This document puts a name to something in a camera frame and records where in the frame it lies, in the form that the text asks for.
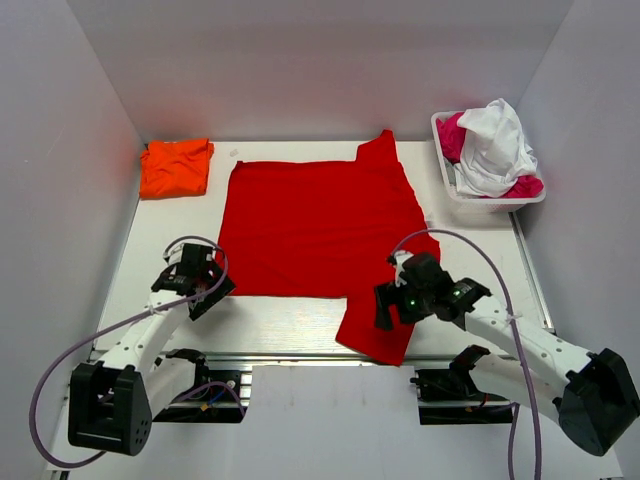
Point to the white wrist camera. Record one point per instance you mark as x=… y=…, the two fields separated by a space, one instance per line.
x=173 y=256
x=397 y=260

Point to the pink t-shirt in basket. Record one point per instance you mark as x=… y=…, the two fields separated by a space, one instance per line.
x=452 y=138

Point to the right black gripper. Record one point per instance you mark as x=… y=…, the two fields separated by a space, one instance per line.
x=385 y=296

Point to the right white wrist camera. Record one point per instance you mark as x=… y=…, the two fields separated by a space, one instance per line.
x=397 y=260

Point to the white plastic basket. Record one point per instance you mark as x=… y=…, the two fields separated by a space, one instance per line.
x=470 y=204

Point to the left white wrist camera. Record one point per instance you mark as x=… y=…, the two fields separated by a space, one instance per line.
x=173 y=256

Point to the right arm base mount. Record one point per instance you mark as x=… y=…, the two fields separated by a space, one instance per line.
x=448 y=396

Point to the red t-shirt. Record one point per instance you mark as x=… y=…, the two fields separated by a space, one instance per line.
x=325 y=230

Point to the white t-shirt in basket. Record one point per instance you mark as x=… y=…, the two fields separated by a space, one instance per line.
x=495 y=152

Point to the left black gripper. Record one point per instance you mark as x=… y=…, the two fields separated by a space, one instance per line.
x=225 y=287

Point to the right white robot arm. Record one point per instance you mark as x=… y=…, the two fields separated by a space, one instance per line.
x=590 y=396

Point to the folded orange t-shirt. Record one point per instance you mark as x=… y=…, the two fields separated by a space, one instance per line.
x=175 y=169

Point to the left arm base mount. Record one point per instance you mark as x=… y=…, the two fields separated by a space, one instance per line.
x=216 y=395

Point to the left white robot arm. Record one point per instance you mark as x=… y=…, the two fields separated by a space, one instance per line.
x=114 y=400

